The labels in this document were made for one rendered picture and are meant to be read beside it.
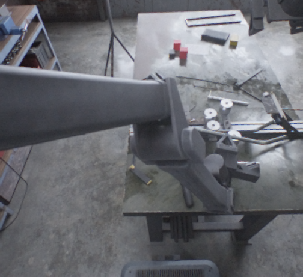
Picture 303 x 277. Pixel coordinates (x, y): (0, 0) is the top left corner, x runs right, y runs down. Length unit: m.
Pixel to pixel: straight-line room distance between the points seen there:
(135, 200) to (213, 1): 3.52
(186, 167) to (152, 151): 0.07
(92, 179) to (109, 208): 0.29
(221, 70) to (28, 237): 1.68
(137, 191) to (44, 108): 0.72
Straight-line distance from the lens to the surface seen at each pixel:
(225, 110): 1.03
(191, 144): 0.34
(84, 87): 0.21
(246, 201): 0.90
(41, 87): 0.18
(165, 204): 0.85
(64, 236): 1.85
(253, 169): 0.77
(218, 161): 0.67
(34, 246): 1.91
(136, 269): 1.43
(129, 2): 3.92
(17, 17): 2.41
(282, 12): 0.54
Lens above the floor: 1.67
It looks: 50 degrees down
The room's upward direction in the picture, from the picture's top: 3 degrees counter-clockwise
